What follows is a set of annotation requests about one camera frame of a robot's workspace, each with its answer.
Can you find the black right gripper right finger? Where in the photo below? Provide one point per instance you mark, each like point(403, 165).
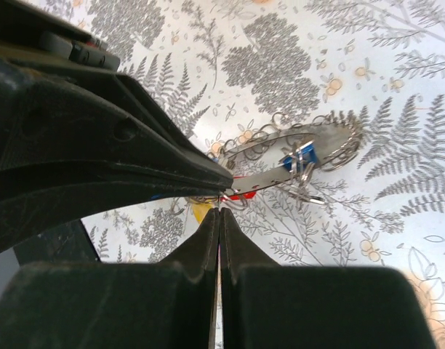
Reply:
point(267, 305)

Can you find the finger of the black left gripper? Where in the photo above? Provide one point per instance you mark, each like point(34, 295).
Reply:
point(76, 141)

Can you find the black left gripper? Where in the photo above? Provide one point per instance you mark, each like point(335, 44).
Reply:
point(24, 25)

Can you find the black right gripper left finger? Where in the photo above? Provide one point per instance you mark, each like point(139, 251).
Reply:
point(169, 304)

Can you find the yellow headed key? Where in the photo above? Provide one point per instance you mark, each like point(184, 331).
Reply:
point(200, 211)

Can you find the red key tag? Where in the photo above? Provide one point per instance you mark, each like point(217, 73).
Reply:
point(238, 194)

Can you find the blue key tag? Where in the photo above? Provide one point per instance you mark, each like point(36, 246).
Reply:
point(301, 159)

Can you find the floral table mat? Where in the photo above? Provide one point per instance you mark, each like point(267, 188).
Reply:
point(229, 71)

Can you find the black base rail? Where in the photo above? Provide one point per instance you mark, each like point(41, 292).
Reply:
point(65, 243)

